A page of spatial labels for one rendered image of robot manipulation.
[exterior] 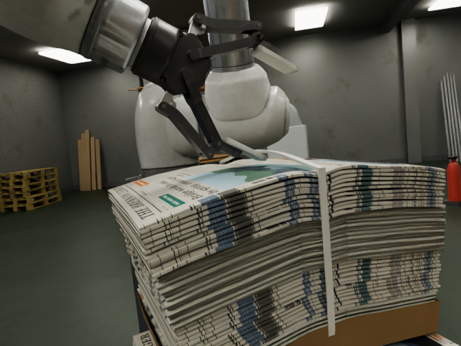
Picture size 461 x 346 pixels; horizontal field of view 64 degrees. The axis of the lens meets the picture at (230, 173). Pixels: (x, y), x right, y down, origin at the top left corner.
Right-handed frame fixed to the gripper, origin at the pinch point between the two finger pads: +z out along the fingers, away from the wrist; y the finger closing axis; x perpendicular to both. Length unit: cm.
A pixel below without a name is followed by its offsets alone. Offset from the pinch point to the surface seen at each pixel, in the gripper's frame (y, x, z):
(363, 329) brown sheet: 23.3, 14.3, 14.6
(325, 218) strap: 12.7, 14.6, 3.7
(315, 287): 20.4, 13.9, 6.1
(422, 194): 5.3, 14.3, 17.0
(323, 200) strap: 11.0, 14.6, 2.7
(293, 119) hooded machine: -189, -588, 329
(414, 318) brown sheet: 20.5, 14.3, 22.4
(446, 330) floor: 37, -81, 176
